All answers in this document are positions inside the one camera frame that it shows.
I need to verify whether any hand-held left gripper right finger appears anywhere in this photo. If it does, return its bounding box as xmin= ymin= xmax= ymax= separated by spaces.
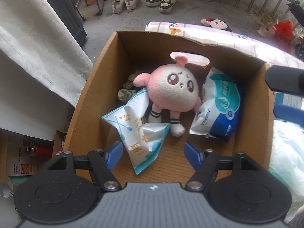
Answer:
xmin=184 ymin=141 xmax=259 ymax=191

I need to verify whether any black suitcase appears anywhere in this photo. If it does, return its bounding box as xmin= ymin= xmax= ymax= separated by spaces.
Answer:
xmin=44 ymin=0 xmax=87 ymax=47

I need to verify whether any teal and white carton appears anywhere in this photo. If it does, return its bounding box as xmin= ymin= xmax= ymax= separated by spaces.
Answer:
xmin=274 ymin=92 xmax=304 ymax=106

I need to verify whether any pair of sneakers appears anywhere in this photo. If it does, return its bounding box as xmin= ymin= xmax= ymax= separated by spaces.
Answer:
xmin=159 ymin=0 xmax=177 ymax=13

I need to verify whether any brown cardboard box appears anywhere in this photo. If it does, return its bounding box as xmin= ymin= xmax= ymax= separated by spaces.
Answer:
xmin=63 ymin=30 xmax=276 ymax=188

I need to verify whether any labelled cardboard carton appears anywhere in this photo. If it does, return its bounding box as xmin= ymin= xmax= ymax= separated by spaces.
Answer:
xmin=6 ymin=133 xmax=62 ymax=178

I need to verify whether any pink plush toy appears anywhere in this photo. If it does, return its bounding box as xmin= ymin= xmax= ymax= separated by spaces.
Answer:
xmin=133 ymin=53 xmax=202 ymax=137

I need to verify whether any blue white tissue pack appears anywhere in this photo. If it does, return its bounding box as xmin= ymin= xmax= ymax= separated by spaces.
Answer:
xmin=189 ymin=66 xmax=243 ymax=143

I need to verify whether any white sneaker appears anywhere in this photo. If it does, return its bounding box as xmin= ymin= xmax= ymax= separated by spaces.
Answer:
xmin=112 ymin=0 xmax=129 ymax=13
xmin=125 ymin=0 xmax=140 ymax=10

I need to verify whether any white teal cotton swab packet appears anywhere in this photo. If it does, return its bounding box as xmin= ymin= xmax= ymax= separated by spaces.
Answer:
xmin=100 ymin=88 xmax=171 ymax=175

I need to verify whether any small red bag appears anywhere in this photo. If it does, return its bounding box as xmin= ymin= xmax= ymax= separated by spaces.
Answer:
xmin=273 ymin=20 xmax=295 ymax=49

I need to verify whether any cartoon face slipper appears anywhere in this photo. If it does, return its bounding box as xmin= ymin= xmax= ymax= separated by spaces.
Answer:
xmin=200 ymin=18 xmax=233 ymax=32

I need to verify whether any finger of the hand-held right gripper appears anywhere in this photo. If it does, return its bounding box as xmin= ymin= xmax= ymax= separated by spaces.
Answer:
xmin=273 ymin=104 xmax=304 ymax=125
xmin=265 ymin=66 xmax=304 ymax=93

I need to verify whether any green scrunchie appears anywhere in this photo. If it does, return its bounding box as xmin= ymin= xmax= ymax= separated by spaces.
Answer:
xmin=117 ymin=70 xmax=143 ymax=101

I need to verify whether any red can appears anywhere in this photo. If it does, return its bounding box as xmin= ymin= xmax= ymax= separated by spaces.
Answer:
xmin=26 ymin=142 xmax=54 ymax=157

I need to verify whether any white translucent plastic bag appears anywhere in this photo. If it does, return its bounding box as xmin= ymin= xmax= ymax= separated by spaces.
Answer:
xmin=268 ymin=119 xmax=304 ymax=224

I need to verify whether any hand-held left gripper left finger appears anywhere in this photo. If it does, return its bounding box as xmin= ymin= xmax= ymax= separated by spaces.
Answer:
xmin=49 ymin=141 xmax=123 ymax=193

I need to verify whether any white curtain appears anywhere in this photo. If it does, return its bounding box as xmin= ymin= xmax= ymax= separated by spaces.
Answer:
xmin=0 ymin=0 xmax=93 ymax=140

